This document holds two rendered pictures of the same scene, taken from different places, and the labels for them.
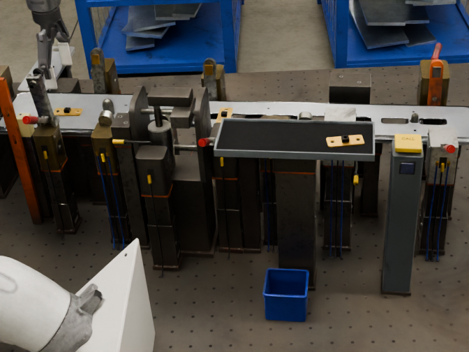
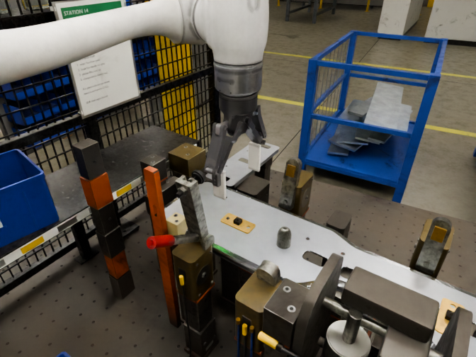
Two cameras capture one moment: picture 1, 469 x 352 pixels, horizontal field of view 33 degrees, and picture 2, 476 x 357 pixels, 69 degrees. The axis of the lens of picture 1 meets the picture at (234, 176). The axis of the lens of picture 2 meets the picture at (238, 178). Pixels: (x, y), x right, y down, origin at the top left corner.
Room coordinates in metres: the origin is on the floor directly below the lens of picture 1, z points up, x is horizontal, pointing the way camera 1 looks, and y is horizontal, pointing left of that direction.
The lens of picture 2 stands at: (1.39, 0.21, 1.56)
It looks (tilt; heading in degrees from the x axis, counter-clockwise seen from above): 33 degrees down; 24
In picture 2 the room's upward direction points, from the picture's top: straight up
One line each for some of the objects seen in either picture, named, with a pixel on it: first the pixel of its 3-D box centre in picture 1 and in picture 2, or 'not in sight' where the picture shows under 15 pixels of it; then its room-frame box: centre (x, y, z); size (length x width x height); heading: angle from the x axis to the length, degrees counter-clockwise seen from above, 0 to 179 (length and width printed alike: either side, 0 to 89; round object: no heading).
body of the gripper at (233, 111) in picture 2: (48, 22); (238, 112); (1.99, 0.47, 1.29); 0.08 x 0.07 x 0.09; 169
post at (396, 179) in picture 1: (401, 221); not in sight; (1.48, -0.40, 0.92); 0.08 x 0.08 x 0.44; 79
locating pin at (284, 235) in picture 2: (108, 108); (284, 238); (1.96, 0.35, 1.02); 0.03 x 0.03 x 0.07
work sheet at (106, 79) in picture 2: not in sight; (101, 57); (2.19, 1.00, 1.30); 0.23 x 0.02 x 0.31; 169
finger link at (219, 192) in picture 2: (49, 77); (219, 183); (1.92, 0.49, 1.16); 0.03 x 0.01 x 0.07; 79
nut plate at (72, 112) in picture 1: (67, 110); (237, 221); (1.99, 0.47, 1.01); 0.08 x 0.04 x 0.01; 79
